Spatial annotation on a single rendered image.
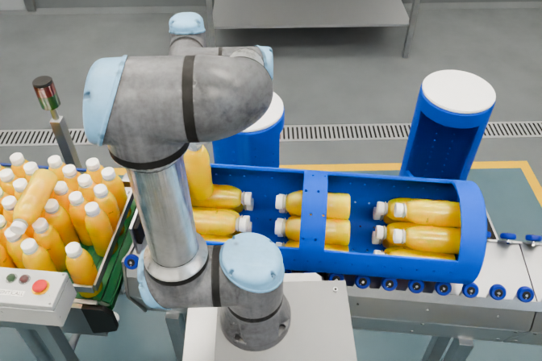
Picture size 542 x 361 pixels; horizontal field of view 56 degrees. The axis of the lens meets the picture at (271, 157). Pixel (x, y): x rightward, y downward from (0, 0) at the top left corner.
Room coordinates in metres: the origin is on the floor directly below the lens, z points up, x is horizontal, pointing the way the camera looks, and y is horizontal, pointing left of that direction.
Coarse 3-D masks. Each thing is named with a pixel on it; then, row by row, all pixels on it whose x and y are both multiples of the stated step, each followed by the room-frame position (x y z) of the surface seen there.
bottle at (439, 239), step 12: (408, 228) 0.86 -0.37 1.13; (420, 228) 0.85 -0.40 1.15; (432, 228) 0.86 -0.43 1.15; (444, 228) 0.86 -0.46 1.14; (456, 228) 0.86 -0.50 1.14; (408, 240) 0.83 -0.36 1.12; (420, 240) 0.82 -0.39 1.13; (432, 240) 0.82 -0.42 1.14; (444, 240) 0.82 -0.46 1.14; (456, 240) 0.82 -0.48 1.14; (444, 252) 0.81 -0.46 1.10; (456, 252) 0.81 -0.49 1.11
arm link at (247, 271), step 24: (240, 240) 0.59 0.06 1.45; (264, 240) 0.59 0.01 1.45; (216, 264) 0.54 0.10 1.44; (240, 264) 0.53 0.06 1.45; (264, 264) 0.54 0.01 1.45; (216, 288) 0.51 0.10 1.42; (240, 288) 0.50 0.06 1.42; (264, 288) 0.50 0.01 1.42; (240, 312) 0.50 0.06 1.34; (264, 312) 0.50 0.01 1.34
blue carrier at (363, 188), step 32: (256, 192) 1.07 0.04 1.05; (288, 192) 1.07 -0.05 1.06; (320, 192) 0.91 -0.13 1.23; (352, 192) 1.05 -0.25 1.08; (384, 192) 1.04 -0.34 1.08; (416, 192) 1.03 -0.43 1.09; (448, 192) 1.02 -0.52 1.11; (480, 192) 0.91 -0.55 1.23; (256, 224) 1.01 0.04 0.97; (320, 224) 0.83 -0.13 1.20; (352, 224) 1.00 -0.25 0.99; (384, 224) 0.99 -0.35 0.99; (480, 224) 0.81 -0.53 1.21; (288, 256) 0.79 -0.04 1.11; (320, 256) 0.79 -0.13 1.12; (352, 256) 0.78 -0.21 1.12; (384, 256) 0.77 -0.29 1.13; (480, 256) 0.76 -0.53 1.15
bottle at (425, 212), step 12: (408, 204) 0.91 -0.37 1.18; (420, 204) 0.90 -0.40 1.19; (432, 204) 0.90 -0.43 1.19; (444, 204) 0.90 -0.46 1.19; (456, 204) 0.90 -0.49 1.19; (408, 216) 0.89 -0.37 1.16; (420, 216) 0.88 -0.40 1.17; (432, 216) 0.87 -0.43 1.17; (444, 216) 0.87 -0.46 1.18; (456, 216) 0.87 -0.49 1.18
